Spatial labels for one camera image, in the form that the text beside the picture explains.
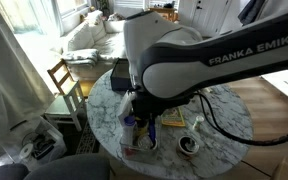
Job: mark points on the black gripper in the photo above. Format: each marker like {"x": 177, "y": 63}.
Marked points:
{"x": 147, "y": 105}

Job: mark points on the blue round lid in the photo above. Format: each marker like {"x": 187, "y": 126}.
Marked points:
{"x": 152, "y": 131}

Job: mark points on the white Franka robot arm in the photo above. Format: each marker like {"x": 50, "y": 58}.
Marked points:
{"x": 217, "y": 60}

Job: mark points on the yellow lid jar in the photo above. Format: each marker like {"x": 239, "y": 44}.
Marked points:
{"x": 141, "y": 126}

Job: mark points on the clear plastic case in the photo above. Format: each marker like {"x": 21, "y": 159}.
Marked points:
{"x": 134, "y": 155}

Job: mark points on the glass jar with foil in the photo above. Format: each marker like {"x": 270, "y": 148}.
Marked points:
{"x": 145, "y": 142}

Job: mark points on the blue cap bottle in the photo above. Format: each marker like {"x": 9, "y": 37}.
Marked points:
{"x": 128, "y": 131}

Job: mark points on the yellow picture book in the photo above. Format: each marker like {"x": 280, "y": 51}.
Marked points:
{"x": 173, "y": 118}

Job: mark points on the white paper pack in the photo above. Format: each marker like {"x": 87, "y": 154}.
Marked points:
{"x": 125, "y": 106}

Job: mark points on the white jar with dark contents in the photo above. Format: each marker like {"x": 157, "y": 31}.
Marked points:
{"x": 188, "y": 145}

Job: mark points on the dark blue open box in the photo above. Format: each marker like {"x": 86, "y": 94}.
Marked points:
{"x": 119, "y": 78}

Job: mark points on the striped floor mat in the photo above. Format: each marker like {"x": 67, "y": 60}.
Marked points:
{"x": 87, "y": 140}

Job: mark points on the small white chair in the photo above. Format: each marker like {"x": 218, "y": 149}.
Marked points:
{"x": 64, "y": 106}

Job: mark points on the grey armchair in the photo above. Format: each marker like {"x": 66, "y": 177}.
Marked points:
{"x": 67, "y": 166}

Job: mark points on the wooden chair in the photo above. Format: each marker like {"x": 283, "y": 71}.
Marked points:
{"x": 62, "y": 75}

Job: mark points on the white sofa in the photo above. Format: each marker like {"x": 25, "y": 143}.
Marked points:
{"x": 97, "y": 36}

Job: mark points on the clear plastic storage bin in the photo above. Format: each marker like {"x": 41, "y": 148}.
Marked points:
{"x": 40, "y": 143}

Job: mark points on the white paper roll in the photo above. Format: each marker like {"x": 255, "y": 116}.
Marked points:
{"x": 26, "y": 150}

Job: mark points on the sheer white curtain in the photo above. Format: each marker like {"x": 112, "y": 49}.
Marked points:
{"x": 10, "y": 83}

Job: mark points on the white low cabinet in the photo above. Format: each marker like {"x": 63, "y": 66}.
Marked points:
{"x": 287, "y": 85}

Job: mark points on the dark hanging jacket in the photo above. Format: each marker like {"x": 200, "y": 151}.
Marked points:
{"x": 250, "y": 10}

